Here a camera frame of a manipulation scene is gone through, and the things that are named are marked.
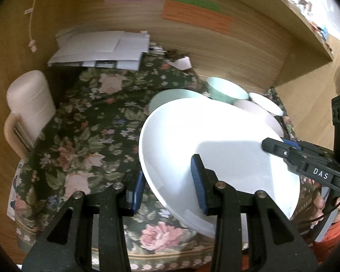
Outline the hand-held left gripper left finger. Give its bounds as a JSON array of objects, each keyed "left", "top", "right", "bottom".
[{"left": 21, "top": 170, "right": 146, "bottom": 272}]

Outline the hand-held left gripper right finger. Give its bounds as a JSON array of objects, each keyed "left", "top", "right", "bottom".
[{"left": 190, "top": 153, "right": 319, "bottom": 272}]

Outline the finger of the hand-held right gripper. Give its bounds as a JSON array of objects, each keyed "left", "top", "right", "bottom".
[{"left": 261, "top": 137, "right": 309, "bottom": 173}]

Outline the large white plate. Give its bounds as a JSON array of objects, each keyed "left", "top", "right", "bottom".
[{"left": 138, "top": 98, "right": 301, "bottom": 238}]

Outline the light green plate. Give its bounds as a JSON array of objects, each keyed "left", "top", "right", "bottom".
[{"left": 149, "top": 89, "right": 207, "bottom": 114}]

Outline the person's right forearm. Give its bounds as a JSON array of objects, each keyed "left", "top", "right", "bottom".
[{"left": 312, "top": 218, "right": 340, "bottom": 264}]

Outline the person's right hand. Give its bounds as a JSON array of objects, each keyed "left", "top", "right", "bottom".
[{"left": 312, "top": 187, "right": 340, "bottom": 228}]

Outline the pale pink plate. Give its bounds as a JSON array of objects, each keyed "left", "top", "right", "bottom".
[{"left": 235, "top": 99, "right": 285, "bottom": 138}]

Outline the small white bowl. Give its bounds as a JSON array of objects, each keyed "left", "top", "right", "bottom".
[{"left": 249, "top": 92, "right": 284, "bottom": 117}]

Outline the light green bowl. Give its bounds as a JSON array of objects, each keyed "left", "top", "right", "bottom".
[{"left": 206, "top": 76, "right": 249, "bottom": 105}]

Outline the floral tablecloth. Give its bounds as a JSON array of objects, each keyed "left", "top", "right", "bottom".
[{"left": 15, "top": 54, "right": 315, "bottom": 271}]

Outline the wooden shelf board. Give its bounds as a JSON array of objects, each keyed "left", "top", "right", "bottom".
[{"left": 238, "top": 0, "right": 335, "bottom": 91}]

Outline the pink paper roll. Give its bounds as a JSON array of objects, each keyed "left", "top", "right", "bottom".
[{"left": 164, "top": 57, "right": 192, "bottom": 70}]

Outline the pink thermos jug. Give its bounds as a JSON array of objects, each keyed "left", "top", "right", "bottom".
[{"left": 4, "top": 70, "right": 57, "bottom": 159}]

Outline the stack of white papers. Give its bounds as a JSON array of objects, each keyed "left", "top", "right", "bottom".
[{"left": 47, "top": 30, "right": 151, "bottom": 71}]

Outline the green paper note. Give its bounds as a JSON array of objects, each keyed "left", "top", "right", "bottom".
[{"left": 170, "top": 0, "right": 222, "bottom": 12}]

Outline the hanging beige cord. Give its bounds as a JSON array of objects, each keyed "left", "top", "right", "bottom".
[{"left": 24, "top": 0, "right": 44, "bottom": 53}]

